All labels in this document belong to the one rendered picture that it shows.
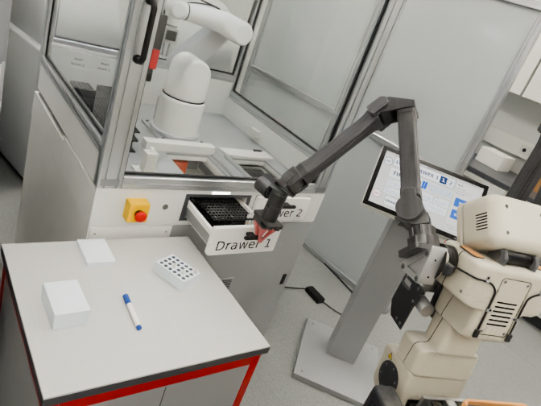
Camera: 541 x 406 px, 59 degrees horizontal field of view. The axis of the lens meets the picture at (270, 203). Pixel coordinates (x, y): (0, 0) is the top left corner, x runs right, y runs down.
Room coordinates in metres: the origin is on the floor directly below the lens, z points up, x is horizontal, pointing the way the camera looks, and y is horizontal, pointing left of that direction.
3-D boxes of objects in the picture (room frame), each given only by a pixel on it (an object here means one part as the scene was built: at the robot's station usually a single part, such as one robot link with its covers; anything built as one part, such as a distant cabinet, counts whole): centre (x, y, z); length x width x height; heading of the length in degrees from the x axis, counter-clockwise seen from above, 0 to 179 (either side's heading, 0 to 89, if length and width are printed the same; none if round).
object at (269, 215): (1.47, -0.01, 1.01); 0.10 x 0.07 x 0.07; 42
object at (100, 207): (2.01, 0.48, 0.87); 1.02 x 0.95 x 0.14; 133
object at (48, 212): (2.02, 0.47, 0.40); 1.03 x 0.95 x 0.80; 133
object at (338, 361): (2.13, -0.66, 0.51); 0.50 x 0.45 x 1.02; 175
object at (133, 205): (1.39, 0.41, 0.88); 0.07 x 0.05 x 0.07; 133
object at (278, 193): (1.47, -0.01, 1.07); 0.07 x 0.06 x 0.07; 48
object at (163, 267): (1.28, 0.20, 0.78); 0.12 x 0.08 x 0.04; 67
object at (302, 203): (1.84, -0.05, 0.87); 0.29 x 0.02 x 0.11; 133
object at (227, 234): (1.48, 0.04, 0.87); 0.29 x 0.02 x 0.11; 133
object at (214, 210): (1.63, 0.18, 0.87); 0.22 x 0.18 x 0.06; 43
